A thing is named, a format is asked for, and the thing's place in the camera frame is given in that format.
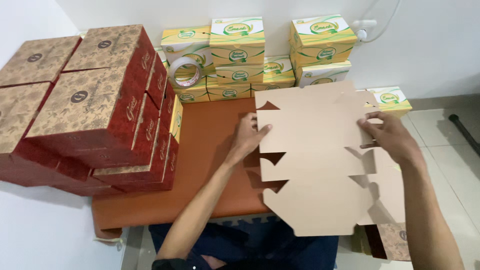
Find cardboard box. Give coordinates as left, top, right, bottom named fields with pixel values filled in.
left=254, top=80, right=406, bottom=238

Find person's left hand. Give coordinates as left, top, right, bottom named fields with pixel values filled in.
left=229, top=112, right=273, bottom=163

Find pile of yellow snack boxes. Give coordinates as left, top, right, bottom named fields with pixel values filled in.
left=155, top=14, right=358, bottom=144

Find white wall socket with plug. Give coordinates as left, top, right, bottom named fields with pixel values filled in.
left=352, top=19, right=378, bottom=43

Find stack of flat patterned blanks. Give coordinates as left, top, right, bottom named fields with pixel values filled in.
left=350, top=222, right=412, bottom=262

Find stack of red patterned boxes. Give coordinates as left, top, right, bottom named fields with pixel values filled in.
left=0, top=24, right=180, bottom=197

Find clear tape roll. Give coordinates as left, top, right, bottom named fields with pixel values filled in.
left=167, top=56, right=204, bottom=89

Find person's right hand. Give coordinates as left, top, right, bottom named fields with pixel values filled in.
left=356, top=111, right=425, bottom=166

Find person's dark blue trousers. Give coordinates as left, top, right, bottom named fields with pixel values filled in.
left=148, top=215, right=340, bottom=270

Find black pole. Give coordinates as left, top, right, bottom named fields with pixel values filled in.
left=448, top=114, right=480, bottom=157

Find single yellow green carton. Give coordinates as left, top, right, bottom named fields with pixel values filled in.
left=356, top=86, right=413, bottom=118

